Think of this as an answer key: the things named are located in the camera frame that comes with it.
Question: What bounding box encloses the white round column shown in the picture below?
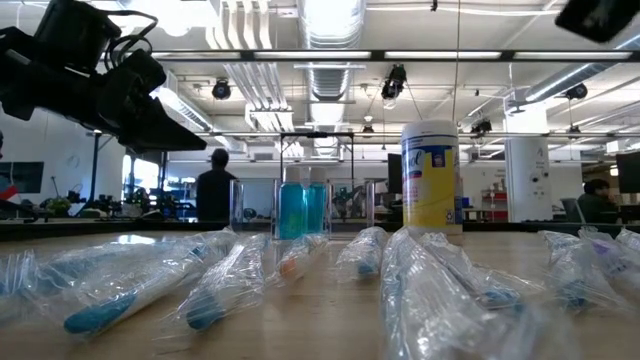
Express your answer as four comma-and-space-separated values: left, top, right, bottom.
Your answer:
503, 107, 552, 224

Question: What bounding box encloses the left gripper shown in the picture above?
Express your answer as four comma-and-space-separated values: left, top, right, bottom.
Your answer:
0, 29, 208, 154

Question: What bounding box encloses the black overhead camera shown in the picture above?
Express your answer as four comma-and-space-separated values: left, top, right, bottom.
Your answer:
380, 63, 409, 101

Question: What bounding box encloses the clear acrylic organizer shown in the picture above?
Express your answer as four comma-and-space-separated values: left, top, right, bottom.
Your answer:
228, 177, 376, 241

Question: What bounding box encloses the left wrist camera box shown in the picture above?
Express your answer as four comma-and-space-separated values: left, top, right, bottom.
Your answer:
33, 0, 123, 72

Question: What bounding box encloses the orange white toothbrush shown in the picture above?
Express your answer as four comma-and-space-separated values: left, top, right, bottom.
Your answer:
269, 233, 330, 287

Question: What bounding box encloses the black stand frame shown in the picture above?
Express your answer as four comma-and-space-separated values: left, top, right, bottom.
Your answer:
279, 131, 357, 182

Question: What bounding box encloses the red shelf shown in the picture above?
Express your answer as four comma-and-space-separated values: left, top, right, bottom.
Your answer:
480, 188, 509, 222

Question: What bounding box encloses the person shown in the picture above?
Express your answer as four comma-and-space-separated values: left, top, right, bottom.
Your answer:
576, 178, 623, 225
194, 147, 239, 224

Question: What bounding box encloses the green plant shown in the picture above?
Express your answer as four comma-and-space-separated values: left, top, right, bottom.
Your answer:
42, 196, 74, 217

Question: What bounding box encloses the black monitor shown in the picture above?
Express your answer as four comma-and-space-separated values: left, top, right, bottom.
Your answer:
615, 151, 640, 195
386, 152, 404, 195
0, 160, 45, 195

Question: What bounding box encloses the silver ventilation duct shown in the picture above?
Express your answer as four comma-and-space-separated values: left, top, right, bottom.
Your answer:
297, 0, 367, 161

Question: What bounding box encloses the black gantry frame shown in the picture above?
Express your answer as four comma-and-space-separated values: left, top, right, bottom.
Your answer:
84, 130, 171, 204

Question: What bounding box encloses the yellow Lysol wipes canister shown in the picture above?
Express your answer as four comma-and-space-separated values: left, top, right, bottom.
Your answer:
400, 119, 464, 236

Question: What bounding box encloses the grey office chair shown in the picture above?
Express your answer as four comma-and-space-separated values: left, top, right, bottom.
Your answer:
559, 197, 587, 224

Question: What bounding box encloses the silver ceiling pipe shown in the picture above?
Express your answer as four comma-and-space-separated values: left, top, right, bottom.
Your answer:
523, 34, 640, 104

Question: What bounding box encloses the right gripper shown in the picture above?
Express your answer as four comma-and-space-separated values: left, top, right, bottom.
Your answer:
554, 0, 640, 44

